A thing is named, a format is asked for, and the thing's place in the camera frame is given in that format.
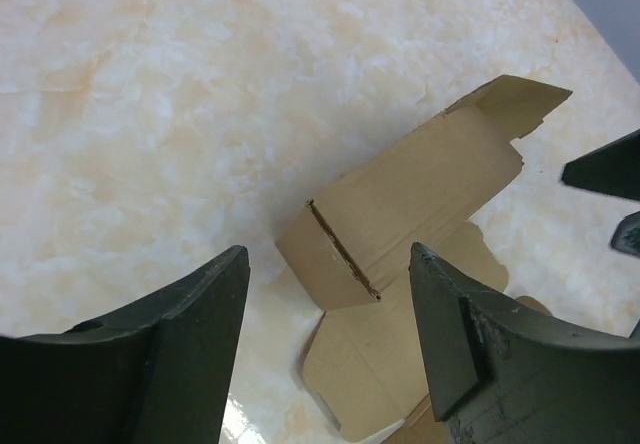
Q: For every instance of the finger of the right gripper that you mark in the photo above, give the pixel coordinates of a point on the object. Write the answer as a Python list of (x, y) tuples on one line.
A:
[(626, 237), (611, 170)]

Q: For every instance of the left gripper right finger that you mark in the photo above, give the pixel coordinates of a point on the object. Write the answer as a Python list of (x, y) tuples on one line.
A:
[(501, 372)]

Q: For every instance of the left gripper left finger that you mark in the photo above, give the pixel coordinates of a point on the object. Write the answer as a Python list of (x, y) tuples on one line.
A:
[(157, 370)]

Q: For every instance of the brown cardboard box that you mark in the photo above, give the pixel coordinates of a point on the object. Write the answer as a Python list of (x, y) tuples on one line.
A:
[(350, 245)]

